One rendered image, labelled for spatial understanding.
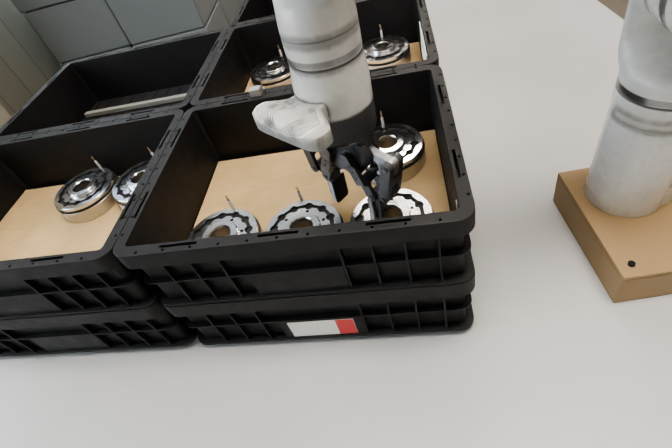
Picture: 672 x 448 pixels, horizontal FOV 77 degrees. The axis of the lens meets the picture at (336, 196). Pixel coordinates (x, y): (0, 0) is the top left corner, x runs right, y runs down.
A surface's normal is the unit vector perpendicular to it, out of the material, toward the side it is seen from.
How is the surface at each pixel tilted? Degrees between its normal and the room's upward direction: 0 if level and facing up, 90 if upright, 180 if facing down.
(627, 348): 0
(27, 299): 90
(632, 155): 90
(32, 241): 0
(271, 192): 0
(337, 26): 92
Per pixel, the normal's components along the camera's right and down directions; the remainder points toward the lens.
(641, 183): -0.29, 0.73
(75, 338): -0.05, 0.71
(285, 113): -0.13, -0.76
